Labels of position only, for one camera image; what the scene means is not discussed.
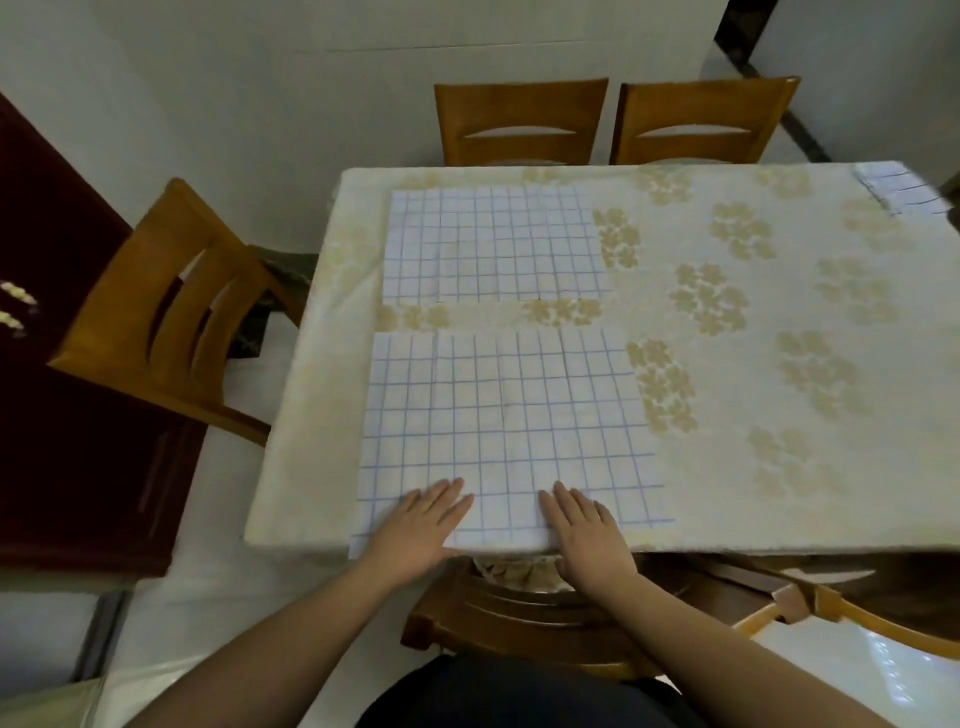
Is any person's right hand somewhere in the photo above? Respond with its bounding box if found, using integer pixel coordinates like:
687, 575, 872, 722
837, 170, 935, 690
538, 480, 642, 594

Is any dark red wooden cabinet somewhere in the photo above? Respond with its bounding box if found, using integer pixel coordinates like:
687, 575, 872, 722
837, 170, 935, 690
0, 90, 209, 579

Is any large blue grid paper sheet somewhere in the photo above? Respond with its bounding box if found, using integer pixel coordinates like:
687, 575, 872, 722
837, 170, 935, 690
349, 327, 676, 561

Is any dark door frame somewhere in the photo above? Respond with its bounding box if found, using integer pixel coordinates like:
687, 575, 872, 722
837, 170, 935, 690
711, 0, 834, 164

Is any person's left forearm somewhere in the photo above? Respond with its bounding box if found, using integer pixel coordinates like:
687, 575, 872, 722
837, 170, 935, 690
123, 562, 402, 728

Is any person's dark clothing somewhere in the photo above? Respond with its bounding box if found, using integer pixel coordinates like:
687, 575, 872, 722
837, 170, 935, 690
358, 651, 710, 728

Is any beige floral tablecloth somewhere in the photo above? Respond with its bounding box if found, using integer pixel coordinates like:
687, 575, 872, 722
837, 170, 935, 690
242, 160, 960, 561

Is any dark patterned chair cushion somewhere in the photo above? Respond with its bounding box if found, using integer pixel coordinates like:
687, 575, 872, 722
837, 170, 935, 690
228, 245, 321, 362

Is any small blue grid paper sheet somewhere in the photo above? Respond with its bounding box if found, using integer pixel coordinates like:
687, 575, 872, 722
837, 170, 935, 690
853, 164, 955, 219

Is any medium blue grid paper sheet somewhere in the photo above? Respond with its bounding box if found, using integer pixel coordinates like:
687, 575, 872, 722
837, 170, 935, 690
381, 186, 617, 306

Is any person's left hand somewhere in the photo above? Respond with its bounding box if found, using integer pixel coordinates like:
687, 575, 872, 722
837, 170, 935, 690
360, 477, 476, 591

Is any person's right forearm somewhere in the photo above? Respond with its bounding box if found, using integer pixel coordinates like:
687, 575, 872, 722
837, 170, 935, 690
600, 573, 852, 728

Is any brown wooden chair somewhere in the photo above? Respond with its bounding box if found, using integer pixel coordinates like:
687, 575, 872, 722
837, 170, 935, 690
434, 78, 610, 168
399, 555, 680, 680
697, 555, 960, 663
610, 76, 802, 167
47, 177, 316, 449

